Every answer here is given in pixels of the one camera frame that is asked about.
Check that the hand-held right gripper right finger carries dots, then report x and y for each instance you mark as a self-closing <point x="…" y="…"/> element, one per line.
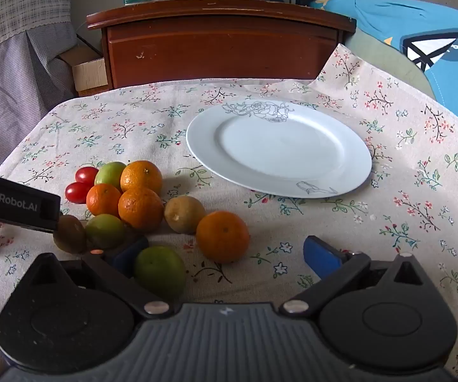
<point x="319" y="258"/>

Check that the floral tablecloth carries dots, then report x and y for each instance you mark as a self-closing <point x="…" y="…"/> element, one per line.
<point x="133" y="127"/>

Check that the brown kiwi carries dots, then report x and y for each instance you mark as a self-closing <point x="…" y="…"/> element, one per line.
<point x="69" y="233"/>
<point x="184" y="214"/>

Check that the blue printed cushion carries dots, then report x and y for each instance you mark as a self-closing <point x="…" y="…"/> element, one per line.
<point x="412" y="20"/>

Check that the white plate with flower print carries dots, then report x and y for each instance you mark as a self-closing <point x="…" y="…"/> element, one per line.
<point x="276" y="147"/>

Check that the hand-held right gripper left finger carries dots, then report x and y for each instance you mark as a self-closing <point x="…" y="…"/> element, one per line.
<point x="127" y="255"/>

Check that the cardboard box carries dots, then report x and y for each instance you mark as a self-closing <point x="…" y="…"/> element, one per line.
<point x="90" y="73"/>

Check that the green lime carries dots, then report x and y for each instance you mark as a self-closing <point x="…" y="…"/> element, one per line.
<point x="104" y="230"/>

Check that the pale green sofa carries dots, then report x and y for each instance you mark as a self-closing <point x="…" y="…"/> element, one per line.
<point x="376" y="55"/>

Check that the grey fine-checked cloth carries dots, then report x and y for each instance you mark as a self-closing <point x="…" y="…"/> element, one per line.
<point x="14" y="99"/>

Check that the orange tangerine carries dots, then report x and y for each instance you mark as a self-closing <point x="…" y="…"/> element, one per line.
<point x="222" y="236"/>
<point x="140" y="209"/>
<point x="102" y="199"/>
<point x="141" y="176"/>

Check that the brown wooden cabinet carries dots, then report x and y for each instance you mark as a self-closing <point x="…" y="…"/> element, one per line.
<point x="213" y="47"/>

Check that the red cherry tomato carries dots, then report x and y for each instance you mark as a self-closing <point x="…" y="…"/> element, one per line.
<point x="77" y="192"/>
<point x="86" y="175"/>

